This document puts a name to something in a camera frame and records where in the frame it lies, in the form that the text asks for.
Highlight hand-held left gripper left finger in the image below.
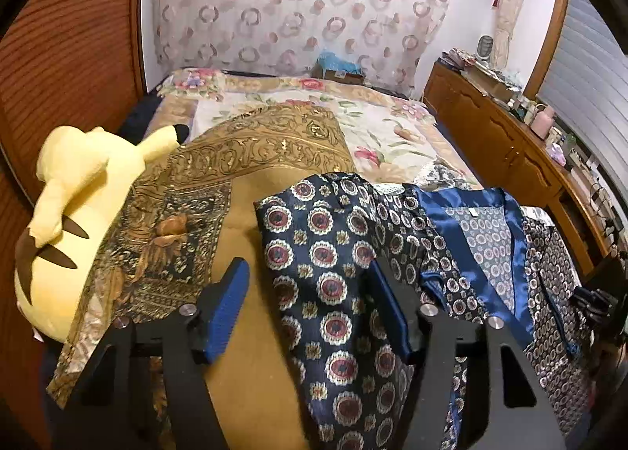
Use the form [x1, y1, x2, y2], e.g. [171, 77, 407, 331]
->
[64, 258, 251, 450]

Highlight sheer curtain with ring pattern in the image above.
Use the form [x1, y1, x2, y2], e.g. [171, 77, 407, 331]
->
[142, 0, 455, 93]

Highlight pile of papers and boxes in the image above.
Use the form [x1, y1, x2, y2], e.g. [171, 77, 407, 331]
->
[439, 48, 537, 110]

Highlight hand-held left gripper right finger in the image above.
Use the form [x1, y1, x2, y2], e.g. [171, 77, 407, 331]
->
[369, 261, 570, 450]

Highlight navy patterned silk robe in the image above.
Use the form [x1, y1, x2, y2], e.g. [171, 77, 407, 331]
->
[378, 184, 606, 436]

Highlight wooden sideboard cabinet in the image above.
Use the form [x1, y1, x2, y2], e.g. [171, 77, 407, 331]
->
[423, 61, 619, 279]

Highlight navy medallion pajama pants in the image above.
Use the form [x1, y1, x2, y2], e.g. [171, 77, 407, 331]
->
[254, 172, 427, 450]

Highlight gold patterned blanket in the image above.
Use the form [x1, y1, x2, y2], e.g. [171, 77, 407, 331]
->
[46, 104, 356, 450]

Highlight cream floral bedspread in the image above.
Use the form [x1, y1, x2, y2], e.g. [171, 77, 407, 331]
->
[157, 68, 484, 190]

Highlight grey patterned cloth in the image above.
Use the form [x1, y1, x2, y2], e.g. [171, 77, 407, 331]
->
[414, 158, 473, 192]

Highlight yellow plush toy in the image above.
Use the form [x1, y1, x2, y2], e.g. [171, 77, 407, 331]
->
[14, 123, 192, 344]

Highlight cardboard box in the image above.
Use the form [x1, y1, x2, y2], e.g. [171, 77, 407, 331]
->
[318, 64, 367, 86]

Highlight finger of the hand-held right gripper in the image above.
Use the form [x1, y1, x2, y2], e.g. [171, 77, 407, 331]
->
[571, 285, 614, 320]

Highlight row of small desk items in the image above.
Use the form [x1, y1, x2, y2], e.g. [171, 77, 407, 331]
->
[564, 136, 625, 254]

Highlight brown ribbed wooden panel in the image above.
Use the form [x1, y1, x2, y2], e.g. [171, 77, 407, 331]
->
[0, 0, 148, 431]

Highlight pink bottle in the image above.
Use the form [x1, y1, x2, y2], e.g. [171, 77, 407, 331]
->
[532, 104, 555, 139]

